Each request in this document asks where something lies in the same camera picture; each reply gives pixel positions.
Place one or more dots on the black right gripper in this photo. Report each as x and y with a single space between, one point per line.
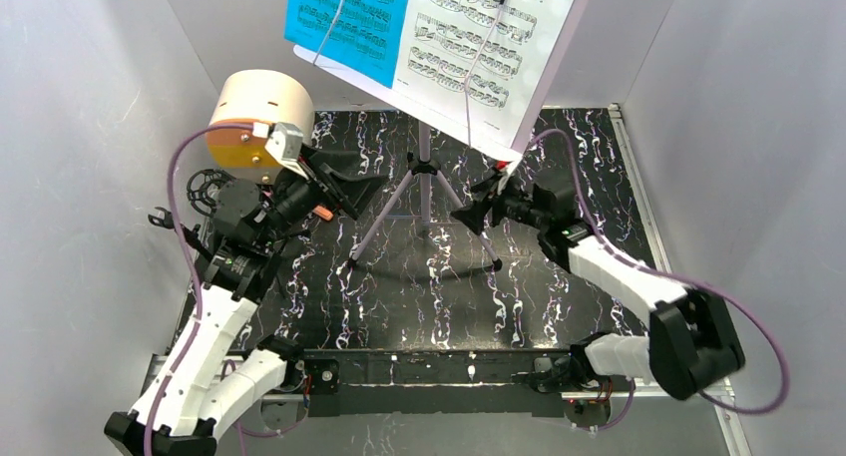
500 204

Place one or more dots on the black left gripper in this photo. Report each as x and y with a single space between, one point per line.
323 184

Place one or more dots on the white sheet music book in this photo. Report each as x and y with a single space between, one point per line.
479 69

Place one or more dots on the blue sheet music page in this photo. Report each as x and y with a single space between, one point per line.
363 35

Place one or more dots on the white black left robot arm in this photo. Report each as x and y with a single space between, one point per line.
195 398

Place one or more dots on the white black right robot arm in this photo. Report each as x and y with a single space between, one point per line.
691 341

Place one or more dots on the beige orange drawer cabinet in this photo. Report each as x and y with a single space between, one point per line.
249 104

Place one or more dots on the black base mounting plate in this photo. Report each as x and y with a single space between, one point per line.
538 382

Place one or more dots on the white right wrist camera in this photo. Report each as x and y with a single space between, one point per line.
504 172

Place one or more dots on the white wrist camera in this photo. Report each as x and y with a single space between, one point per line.
284 142
504 172

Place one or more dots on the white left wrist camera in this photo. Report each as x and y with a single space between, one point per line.
284 142

